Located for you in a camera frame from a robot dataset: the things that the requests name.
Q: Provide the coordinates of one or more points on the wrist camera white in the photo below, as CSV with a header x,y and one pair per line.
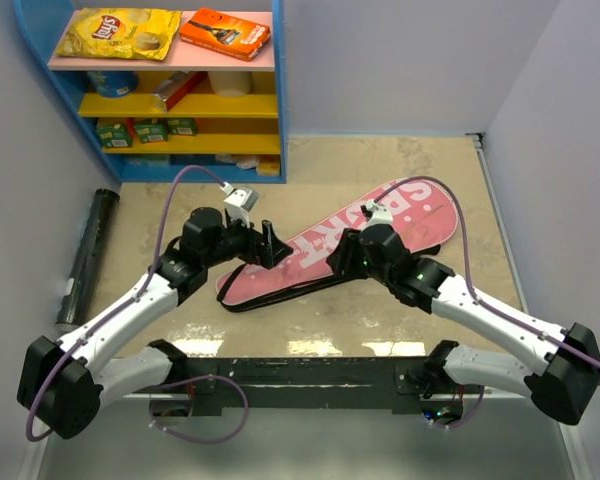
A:
x,y
375,214
238,202

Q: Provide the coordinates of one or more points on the black shuttlecock tube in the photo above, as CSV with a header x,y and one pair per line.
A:
x,y
88,261

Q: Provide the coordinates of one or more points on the yellow sponge bottom shelf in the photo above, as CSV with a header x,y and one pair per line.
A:
x,y
269,165

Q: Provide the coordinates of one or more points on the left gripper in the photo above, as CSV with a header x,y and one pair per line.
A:
x,y
258,242

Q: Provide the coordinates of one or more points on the blue shelf unit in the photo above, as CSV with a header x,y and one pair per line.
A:
x,y
252,124

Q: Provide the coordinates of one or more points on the blue snack canister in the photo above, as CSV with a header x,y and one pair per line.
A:
x,y
113,84

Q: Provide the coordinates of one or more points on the cream paper cup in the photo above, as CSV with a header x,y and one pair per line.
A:
x,y
231,84

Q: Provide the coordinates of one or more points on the green carton middle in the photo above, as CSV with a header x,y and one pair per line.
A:
x,y
151,130

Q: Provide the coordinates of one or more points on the green carton left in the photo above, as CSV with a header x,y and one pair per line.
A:
x,y
113,134

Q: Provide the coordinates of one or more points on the orange razor box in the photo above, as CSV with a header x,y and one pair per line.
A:
x,y
225,34

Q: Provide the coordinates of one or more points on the yellow Lays chips bag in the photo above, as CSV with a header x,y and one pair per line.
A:
x,y
120,33

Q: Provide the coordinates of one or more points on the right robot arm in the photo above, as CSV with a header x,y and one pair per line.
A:
x,y
557,368

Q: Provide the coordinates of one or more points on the purple cable base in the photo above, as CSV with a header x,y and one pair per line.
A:
x,y
453,415
155,420

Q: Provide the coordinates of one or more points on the green carton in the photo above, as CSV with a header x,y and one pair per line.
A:
x,y
113,134
182,126
151,130

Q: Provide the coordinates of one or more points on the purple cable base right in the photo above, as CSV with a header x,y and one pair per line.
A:
x,y
453,415

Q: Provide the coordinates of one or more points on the pink racket cover bag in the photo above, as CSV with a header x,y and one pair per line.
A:
x,y
424,216

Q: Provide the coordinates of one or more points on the crumpled white wrapper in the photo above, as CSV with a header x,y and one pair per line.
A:
x,y
241,161

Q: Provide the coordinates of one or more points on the green carton right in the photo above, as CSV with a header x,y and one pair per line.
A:
x,y
182,126

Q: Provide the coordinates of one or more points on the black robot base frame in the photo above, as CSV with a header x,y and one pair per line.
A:
x,y
398,384

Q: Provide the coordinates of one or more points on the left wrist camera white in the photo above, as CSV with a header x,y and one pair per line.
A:
x,y
238,202

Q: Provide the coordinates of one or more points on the red foil snack box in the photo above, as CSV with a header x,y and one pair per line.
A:
x,y
172,90

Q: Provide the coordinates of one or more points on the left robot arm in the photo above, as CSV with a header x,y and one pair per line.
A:
x,y
58,383

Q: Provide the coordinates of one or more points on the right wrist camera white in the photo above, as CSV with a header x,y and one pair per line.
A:
x,y
375,214

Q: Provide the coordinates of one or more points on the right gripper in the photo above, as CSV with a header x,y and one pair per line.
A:
x,y
342,259

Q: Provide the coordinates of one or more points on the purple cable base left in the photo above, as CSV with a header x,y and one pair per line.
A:
x,y
155,420

